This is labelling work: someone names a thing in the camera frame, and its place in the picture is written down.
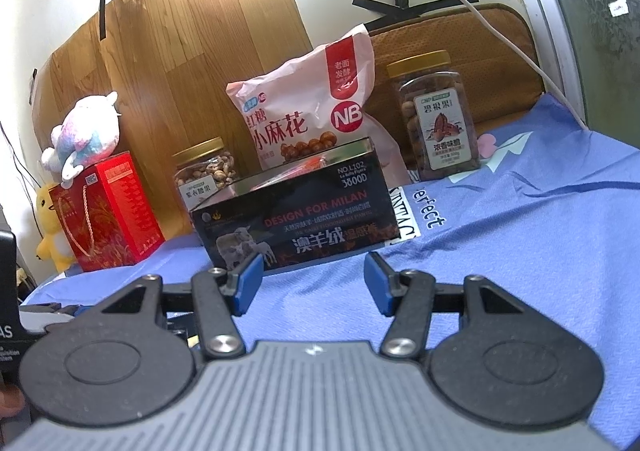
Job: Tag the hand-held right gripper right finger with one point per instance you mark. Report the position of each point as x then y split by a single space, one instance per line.
378 283

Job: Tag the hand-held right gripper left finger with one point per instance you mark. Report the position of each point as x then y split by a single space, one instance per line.
248 283

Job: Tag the dark printed tin box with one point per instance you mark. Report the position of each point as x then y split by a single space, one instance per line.
310 226

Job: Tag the person's left hand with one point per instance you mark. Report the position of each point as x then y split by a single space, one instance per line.
10 398

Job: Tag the yellow plush duck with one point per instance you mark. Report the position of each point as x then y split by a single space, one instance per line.
50 231

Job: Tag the cashew jar gold lid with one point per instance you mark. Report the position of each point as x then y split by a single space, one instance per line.
205 171

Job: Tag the blue printed blanket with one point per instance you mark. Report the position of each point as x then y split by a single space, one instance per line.
525 256

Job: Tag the red gift box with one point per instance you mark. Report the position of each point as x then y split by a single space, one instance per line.
110 216

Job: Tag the pecan jar gold lid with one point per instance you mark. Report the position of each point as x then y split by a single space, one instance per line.
440 131

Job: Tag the pink snack bag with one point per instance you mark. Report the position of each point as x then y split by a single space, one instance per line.
300 106

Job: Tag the pastel plush toy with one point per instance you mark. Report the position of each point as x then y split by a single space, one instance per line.
85 131

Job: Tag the wooden board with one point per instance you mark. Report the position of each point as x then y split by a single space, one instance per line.
200 56

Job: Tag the brown cushion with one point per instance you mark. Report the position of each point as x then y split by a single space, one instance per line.
500 81

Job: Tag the black tape strip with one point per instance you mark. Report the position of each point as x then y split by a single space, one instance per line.
395 18
103 13
415 1

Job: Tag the frosted glass door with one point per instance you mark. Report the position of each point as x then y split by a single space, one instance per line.
595 31

